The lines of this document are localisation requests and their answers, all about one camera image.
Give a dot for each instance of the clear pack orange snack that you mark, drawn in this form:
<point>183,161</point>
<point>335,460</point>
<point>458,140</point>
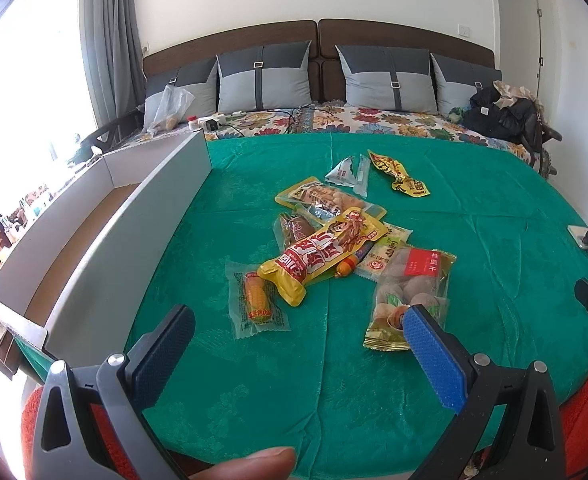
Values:
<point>253,303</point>

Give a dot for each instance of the black chair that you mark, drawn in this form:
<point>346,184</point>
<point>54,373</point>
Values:
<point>109,136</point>

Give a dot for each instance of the far right grey pillow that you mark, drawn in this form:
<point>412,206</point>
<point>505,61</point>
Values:
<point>457,81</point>

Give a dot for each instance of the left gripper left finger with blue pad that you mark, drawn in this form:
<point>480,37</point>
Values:
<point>154,357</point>

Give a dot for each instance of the white card on bed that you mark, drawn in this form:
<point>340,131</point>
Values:
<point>580,236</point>

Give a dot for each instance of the white triangular snack pack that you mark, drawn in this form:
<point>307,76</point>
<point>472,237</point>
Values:
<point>342,174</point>

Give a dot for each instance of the white cardboard box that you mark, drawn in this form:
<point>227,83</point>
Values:
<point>72,285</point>

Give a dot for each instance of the large yellow red snack bag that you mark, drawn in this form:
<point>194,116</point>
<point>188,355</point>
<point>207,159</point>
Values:
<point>303,261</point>

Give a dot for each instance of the white pack red logo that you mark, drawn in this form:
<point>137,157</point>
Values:
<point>373,264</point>

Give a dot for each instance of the person's thumb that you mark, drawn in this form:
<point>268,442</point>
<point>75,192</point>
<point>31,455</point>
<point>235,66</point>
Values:
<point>268,464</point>

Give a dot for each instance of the far left grey pillow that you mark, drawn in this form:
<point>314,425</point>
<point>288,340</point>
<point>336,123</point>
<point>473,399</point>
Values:
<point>200,78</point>

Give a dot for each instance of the clear narrow snack pack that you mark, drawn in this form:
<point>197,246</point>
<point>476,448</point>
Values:
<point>362,176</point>

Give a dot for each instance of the clear plastic bag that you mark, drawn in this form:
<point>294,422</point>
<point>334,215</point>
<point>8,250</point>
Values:
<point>164,110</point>

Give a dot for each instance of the pile of dark clothes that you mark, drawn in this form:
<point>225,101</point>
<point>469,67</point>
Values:
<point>517,123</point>

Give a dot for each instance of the yellow tray snack pack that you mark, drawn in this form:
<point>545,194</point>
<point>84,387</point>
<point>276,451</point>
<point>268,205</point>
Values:
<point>323,201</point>

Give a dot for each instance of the brown headboard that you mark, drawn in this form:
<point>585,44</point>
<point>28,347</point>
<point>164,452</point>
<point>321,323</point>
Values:
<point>327,82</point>

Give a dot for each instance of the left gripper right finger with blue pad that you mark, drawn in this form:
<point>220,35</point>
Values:
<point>446,364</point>

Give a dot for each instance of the dried fruit bag red label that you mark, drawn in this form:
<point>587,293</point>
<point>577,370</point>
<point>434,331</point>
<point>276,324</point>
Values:
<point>413,277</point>

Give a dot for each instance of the grey pillow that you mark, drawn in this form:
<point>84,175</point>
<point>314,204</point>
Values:
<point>388,78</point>
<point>200,78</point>
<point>457,81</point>
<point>264,78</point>

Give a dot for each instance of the yellow wrapper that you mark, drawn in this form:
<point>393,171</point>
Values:
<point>401,180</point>

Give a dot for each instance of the brown snack pack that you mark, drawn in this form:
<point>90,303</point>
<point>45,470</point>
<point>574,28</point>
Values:
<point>291,228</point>

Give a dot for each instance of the floral bed sheet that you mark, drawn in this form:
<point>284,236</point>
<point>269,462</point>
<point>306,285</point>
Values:
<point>348,119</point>

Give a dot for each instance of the grey curtain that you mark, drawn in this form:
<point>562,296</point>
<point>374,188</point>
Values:
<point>112,56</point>

